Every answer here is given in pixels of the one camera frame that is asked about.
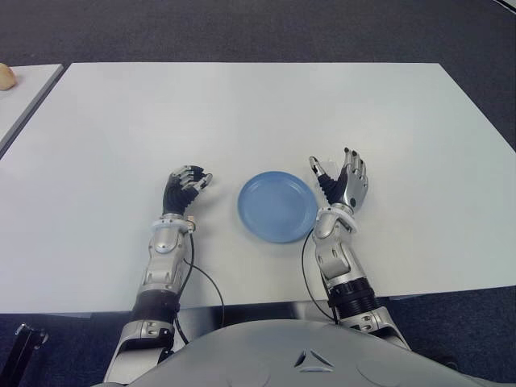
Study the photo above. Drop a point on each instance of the robot left hand black silver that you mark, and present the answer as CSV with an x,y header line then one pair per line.
x,y
179,195

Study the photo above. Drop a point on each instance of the grey cylindrical table leg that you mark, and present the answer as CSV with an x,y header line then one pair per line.
x,y
310,311

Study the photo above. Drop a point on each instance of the robot left arm silver black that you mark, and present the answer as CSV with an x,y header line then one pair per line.
x,y
163,246

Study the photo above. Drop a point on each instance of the black metal stand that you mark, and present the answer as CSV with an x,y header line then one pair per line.
x,y
24,346

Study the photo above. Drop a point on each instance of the grey robot torso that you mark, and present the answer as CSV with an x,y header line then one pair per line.
x,y
282,354

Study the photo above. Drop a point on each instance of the beige round bread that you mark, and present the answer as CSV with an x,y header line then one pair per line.
x,y
6,76

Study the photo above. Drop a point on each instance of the robot right arm silver black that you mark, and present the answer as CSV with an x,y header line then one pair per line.
x,y
334,258

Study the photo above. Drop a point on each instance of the robot right hand black silver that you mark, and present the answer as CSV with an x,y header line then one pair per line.
x,y
350,187

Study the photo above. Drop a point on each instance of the blue round plate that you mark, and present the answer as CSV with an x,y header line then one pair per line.
x,y
276,207

